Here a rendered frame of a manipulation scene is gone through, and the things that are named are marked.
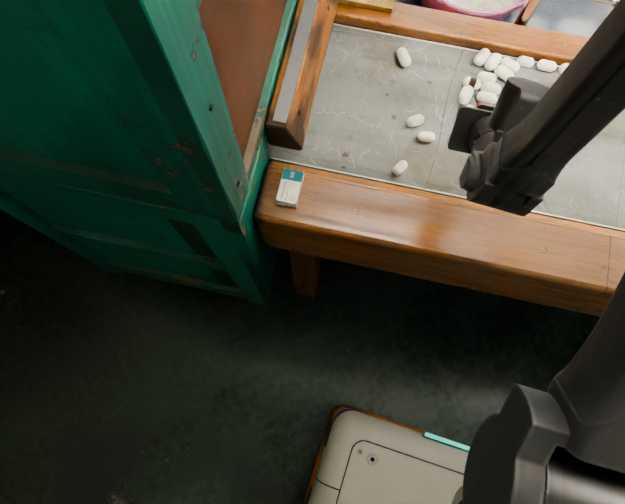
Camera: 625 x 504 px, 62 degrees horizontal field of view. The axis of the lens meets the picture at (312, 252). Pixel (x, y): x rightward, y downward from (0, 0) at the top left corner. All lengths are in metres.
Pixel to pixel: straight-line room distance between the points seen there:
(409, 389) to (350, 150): 0.87
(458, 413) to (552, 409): 1.31
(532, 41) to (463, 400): 1.00
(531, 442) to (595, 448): 0.03
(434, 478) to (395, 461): 0.10
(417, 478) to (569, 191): 0.73
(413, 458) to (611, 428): 1.03
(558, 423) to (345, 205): 0.61
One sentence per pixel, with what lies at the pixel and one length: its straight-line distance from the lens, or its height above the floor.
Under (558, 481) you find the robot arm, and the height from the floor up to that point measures 1.27.
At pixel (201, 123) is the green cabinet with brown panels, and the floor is 1.13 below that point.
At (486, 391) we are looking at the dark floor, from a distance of 1.66.
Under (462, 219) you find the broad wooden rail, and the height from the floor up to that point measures 0.77.
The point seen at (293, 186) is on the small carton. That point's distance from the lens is 0.86.
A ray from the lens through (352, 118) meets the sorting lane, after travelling 0.97.
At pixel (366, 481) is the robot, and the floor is 0.28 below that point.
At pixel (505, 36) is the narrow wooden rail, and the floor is 0.76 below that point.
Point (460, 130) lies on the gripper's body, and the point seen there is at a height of 0.92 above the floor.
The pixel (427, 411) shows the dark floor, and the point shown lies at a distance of 1.62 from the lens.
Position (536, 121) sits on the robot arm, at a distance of 0.54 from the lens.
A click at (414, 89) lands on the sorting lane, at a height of 0.74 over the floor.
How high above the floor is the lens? 1.58
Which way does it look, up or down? 75 degrees down
